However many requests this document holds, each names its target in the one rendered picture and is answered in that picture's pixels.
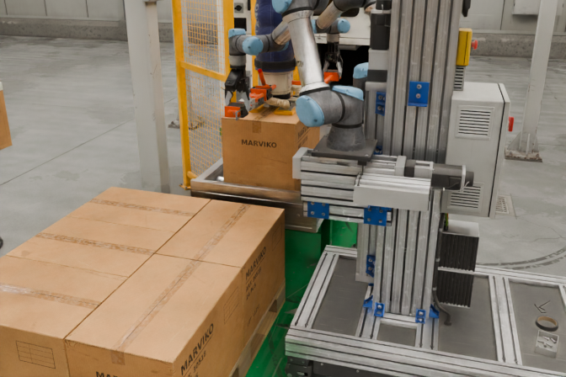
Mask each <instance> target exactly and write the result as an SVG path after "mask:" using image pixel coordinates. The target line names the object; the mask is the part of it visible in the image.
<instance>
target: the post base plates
mask: <svg viewBox="0 0 566 377"><path fill-rule="evenodd" d="M190 112H191V113H190V117H191V118H190V122H188V124H189V130H190V128H191V127H192V128H191V130H195V129H197V124H198V128H199V127H200V126H202V125H203V123H204V124H205V123H206V120H205V119H202V118H201V117H200V119H198V117H197V115H196V114H195V113H194V110H193V109H192V110H191V105H190ZM192 118H193V123H194V124H192V123H191V122H192ZM198 120H199V121H198ZM201 122H202V123H201ZM168 128H174V129H180V123H179V114H177V118H176V120H175V121H172V122H171V124H169V125H168ZM193 128H194V129H193ZM529 139H530V134H528V137H527V143H526V152H521V151H519V147H520V141H521V131H520V132H519V133H518V134H517V136H516V137H515V139H514V140H513V141H512V142H511V143H510V144H509V145H508V146H505V150H504V155H505V159H507V160H516V161H526V162H542V156H541V154H540V152H539V147H538V142H537V135H536V139H535V145H534V149H533V153H530V152H528V148H529Z"/></svg>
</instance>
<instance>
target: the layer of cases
mask: <svg viewBox="0 0 566 377"><path fill-rule="evenodd" d="M284 278H285V209H281V208H274V207H267V206H261V205H254V204H241V203H235V202H228V201H221V200H214V199H213V200H211V199H202V198H196V197H189V196H183V195H176V194H163V193H157V192H150V191H143V190H137V189H130V188H117V187H110V188H108V189H107V190H105V191H104V192H103V193H101V194H99V195H98V196H96V197H95V198H93V199H91V200H89V201H88V202H87V203H86V204H84V205H82V206H81V207H79V208H77V209H76V210H74V211H73V212H72V213H70V214H68V215H66V216H65V217H63V218H62V219H60V220H59V221H57V222H56V223H54V224H53V225H51V226H49V227H48V228H46V229H44V230H43V231H42V232H40V233H39V234H37V235H35V236H33V237H32V238H30V239H29V240H28V241H26V242H24V243H23V244H21V245H20V246H18V247H16V248H15V249H13V250H12V251H11V252H9V253H7V254H6V255H5V256H3V257H1V258H0V377H228V375H229V374H230V373H231V371H232V368H233V367H234V365H235V363H236V362H237V361H238V358H239V356H240V355H241V353H242V351H243V349H244V348H245V346H246V344H247V343H248V340H249V339H250V338H251V336H252V334H253V332H254V330H255V328H256V326H257V325H258V324H259V321H260V320H261V318H262V316H263V314H264V313H265V311H266V310H267V308H268V306H269V304H270V302H271V301H272V299H273V298H274V296H275V293H276V292H277V290H278V289H279V287H280V285H281V283H282V281H283V280H284Z"/></svg>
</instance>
